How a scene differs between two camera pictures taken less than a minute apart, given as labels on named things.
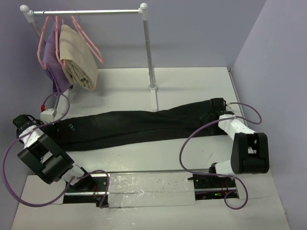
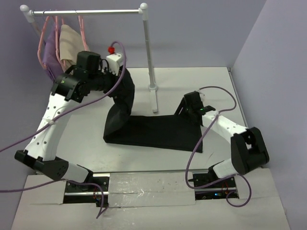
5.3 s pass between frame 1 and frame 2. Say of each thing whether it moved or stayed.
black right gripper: moved
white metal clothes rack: stayed
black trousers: moved
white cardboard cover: stayed
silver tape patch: stayed
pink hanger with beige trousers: stayed
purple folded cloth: stayed
